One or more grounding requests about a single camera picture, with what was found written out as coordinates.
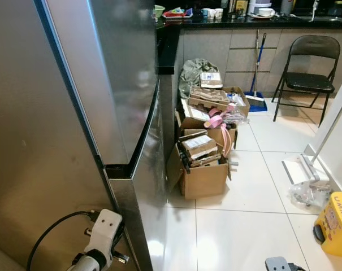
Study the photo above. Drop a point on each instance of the steel fridge door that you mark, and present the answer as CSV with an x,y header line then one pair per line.
x,y
151,186

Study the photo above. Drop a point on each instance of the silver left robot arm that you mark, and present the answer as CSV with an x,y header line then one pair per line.
x,y
86,263

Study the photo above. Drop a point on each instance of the grey steel fridge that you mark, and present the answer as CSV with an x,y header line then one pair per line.
x,y
24,113

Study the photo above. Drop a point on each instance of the yellow bin with lettering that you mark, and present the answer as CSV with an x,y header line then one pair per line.
x,y
336,226

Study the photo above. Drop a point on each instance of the large open cardboard box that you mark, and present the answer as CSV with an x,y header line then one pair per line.
x,y
207,180

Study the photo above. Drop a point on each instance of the clear plastic bag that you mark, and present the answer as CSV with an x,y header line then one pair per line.
x,y
309,195

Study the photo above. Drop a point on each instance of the cardboard box with white paper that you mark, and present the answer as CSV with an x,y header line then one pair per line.
x,y
196,123

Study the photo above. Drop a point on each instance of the pink ribbon roll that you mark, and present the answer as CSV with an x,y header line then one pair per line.
x,y
216,120

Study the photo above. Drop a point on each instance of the brown pulp packing tray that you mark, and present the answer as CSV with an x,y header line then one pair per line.
x,y
207,99

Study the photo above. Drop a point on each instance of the open cardboard box with bottles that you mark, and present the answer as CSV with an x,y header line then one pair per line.
x,y
244,107

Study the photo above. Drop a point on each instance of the cardboard parcel white label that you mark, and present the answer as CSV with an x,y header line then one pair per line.
x,y
211,79

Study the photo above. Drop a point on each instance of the green plastic basket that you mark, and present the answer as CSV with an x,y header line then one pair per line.
x,y
159,10

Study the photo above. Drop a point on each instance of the blue red serving tray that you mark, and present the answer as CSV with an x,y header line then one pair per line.
x,y
177,13

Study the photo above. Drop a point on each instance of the black folding chair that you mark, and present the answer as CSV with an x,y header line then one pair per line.
x,y
312,48

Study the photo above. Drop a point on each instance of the white mug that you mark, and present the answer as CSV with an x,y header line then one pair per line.
x,y
218,13
207,13

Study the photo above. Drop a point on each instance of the black steel thermos jug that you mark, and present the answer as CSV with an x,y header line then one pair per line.
x,y
229,7

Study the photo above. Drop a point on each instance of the yellow black box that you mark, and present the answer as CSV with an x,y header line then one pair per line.
x,y
241,7

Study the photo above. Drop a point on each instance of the white kitchen faucet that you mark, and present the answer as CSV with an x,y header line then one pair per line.
x,y
314,8

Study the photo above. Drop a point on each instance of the white bowl on saucer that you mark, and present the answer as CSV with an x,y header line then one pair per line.
x,y
265,12

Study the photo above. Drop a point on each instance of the white stacked food carrier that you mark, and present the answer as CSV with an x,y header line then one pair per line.
x,y
260,3

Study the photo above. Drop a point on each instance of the grey electric kettle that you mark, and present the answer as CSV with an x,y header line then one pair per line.
x,y
286,5

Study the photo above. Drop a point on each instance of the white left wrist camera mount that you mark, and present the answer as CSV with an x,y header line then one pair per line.
x,y
105,226

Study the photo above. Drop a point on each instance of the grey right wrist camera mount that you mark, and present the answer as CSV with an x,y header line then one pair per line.
x,y
278,264

